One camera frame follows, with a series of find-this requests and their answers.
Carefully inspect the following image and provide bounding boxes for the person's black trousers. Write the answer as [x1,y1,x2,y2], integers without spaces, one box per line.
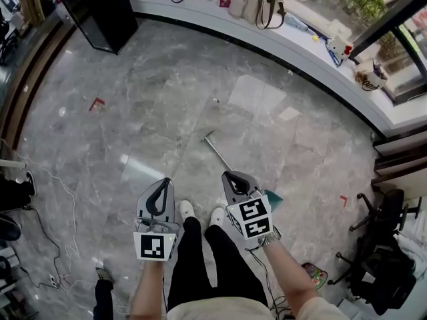
[166,215,270,313]

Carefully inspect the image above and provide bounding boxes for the silver wristwatch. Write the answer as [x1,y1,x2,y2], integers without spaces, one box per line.
[258,226,283,247]

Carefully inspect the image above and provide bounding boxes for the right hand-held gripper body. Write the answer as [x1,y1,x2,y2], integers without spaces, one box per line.
[221,171,275,241]

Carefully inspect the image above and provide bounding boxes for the green dustpan with metal handle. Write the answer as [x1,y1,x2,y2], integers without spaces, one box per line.
[201,129,285,213]

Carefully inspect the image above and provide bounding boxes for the wooden shelf unit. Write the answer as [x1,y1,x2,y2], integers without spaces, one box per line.
[370,132,427,202]

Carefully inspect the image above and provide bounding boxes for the person's left forearm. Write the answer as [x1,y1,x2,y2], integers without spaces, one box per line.
[129,259,168,320]

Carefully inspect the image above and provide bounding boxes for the beige handbag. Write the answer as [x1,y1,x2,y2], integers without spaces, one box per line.
[228,0,288,31]

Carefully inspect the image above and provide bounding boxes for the black office chair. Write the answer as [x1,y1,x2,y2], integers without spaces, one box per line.
[328,187,424,317]

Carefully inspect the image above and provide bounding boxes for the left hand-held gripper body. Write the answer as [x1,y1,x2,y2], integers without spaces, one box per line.
[133,177,181,262]

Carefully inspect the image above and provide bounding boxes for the white floor cable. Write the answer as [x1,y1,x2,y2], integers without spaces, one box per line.
[0,138,133,316]

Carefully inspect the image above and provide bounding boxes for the person's white right shoe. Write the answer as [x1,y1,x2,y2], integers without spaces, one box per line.
[208,207,226,228]

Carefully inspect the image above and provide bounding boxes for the person's white left shoe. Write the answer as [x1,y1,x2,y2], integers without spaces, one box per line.
[179,199,196,220]

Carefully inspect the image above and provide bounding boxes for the white window ledge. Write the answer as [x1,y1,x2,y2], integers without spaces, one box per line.
[123,0,427,139]

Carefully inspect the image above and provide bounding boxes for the person's white shoe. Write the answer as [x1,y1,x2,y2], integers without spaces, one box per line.
[179,199,196,220]
[208,207,226,228]

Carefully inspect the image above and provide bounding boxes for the black floor cable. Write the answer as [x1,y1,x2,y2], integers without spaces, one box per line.
[19,205,63,289]

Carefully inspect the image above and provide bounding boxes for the white paper bag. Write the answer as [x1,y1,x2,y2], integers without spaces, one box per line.
[354,57,390,93]

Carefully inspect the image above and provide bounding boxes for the person's beige shirt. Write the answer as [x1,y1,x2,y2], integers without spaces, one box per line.
[165,295,351,320]

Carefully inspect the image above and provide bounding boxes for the blue lanyard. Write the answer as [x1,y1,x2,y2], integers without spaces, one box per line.
[320,35,344,68]

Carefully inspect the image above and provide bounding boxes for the light blue folded umbrella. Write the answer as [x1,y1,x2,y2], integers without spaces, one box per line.
[284,13,320,37]

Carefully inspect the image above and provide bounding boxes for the person's right forearm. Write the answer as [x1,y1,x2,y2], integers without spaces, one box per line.
[261,241,322,317]

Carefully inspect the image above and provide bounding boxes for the colourful round tin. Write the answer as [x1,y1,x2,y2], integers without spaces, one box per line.
[301,261,330,292]

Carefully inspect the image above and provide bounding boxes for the black window frame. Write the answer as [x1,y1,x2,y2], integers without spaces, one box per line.
[346,0,427,107]

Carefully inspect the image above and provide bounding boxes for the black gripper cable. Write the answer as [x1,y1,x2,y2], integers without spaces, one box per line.
[245,244,293,316]

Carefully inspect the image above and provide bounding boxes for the white cat plush toy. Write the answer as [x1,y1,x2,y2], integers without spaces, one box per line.
[325,34,354,63]

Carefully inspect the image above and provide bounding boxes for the grey marble floor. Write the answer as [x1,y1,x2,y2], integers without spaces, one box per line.
[0,14,396,320]

